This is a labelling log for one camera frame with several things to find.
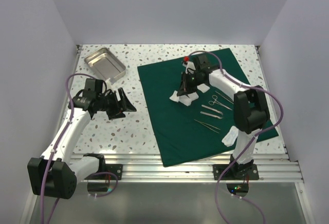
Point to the white blue sachet packet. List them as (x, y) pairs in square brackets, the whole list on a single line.
[(230, 138)]

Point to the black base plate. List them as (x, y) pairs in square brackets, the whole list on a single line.
[(116, 169), (236, 172)]

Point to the steel hemostat scissors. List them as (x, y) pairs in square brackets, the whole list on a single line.
[(215, 101)]

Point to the green surgical cloth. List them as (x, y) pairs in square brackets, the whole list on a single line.
[(180, 139)]

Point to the stainless steel tray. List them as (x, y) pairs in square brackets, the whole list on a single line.
[(105, 65)]

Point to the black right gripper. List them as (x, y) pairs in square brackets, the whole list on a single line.
[(185, 87)]

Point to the long thin steel forceps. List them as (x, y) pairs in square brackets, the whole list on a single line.
[(225, 97)]

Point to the flat steel forceps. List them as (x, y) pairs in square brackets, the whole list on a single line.
[(211, 115), (212, 109)]

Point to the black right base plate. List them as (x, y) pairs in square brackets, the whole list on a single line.
[(236, 172)]

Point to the white gauze pad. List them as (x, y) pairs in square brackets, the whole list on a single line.
[(203, 88), (174, 97), (188, 99)]

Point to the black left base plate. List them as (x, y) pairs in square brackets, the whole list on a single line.
[(116, 169)]

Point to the thin steel tweezers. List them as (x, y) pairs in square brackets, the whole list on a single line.
[(208, 126)]

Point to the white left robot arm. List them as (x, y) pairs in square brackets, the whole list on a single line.
[(52, 174)]

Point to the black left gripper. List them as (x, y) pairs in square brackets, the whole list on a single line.
[(123, 104)]

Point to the aluminium rail frame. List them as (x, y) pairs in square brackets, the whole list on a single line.
[(130, 141)]

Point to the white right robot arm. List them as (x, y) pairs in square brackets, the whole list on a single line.
[(250, 108)]

